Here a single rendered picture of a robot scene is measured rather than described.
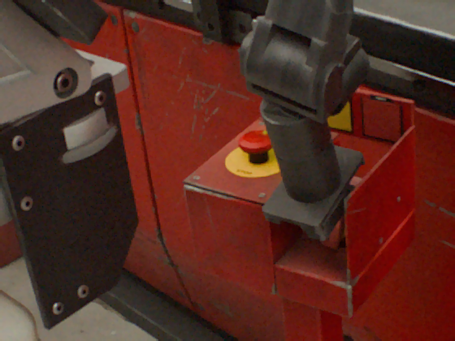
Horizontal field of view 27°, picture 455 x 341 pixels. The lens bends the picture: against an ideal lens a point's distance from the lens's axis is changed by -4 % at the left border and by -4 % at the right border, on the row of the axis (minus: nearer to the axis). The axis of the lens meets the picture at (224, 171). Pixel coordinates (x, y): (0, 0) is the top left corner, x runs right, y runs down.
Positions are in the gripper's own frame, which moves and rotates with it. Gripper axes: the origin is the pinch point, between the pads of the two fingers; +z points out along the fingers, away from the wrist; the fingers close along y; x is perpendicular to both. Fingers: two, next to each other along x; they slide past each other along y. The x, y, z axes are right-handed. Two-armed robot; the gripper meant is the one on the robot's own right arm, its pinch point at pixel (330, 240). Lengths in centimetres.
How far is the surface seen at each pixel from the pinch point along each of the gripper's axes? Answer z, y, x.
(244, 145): -8.4, 2.8, 10.1
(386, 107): -7.8, 13.1, -1.7
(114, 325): 79, 17, 79
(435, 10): -7.8, 30.7, -0.2
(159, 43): 8, 32, 49
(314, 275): 0.1, -4.6, -0.5
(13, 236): 75, 26, 117
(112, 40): 11, 34, 62
